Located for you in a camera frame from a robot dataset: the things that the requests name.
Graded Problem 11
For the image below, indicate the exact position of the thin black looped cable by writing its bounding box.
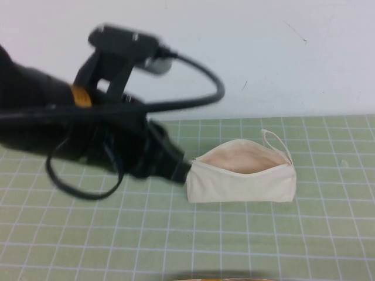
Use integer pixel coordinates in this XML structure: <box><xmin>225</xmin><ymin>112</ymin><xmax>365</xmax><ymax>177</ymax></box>
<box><xmin>45</xmin><ymin>122</ymin><xmax>126</xmax><ymax>202</ymax></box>

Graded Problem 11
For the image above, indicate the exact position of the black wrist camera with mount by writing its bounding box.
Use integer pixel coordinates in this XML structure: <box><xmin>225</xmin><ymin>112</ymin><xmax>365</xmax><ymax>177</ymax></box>
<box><xmin>73</xmin><ymin>25</ymin><xmax>176</xmax><ymax>102</ymax></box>

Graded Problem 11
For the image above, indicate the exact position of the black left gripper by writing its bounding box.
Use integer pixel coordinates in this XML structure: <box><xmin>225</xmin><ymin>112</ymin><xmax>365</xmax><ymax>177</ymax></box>
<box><xmin>70</xmin><ymin>96</ymin><xmax>192</xmax><ymax>186</ymax></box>

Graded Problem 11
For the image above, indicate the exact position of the cream canvas pencil case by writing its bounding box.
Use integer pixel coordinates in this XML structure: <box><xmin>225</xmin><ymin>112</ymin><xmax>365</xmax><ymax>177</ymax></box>
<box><xmin>186</xmin><ymin>128</ymin><xmax>298</xmax><ymax>204</ymax></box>

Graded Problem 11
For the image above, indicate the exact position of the thick black camera cable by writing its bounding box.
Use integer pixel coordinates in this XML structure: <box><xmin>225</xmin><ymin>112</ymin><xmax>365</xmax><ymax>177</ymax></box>
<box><xmin>140</xmin><ymin>46</ymin><xmax>226</xmax><ymax>114</ymax></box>

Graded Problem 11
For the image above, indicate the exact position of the green grid cutting mat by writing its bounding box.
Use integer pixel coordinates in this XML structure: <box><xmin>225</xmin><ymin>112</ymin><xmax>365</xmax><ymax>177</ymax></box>
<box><xmin>0</xmin><ymin>115</ymin><xmax>375</xmax><ymax>281</ymax></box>

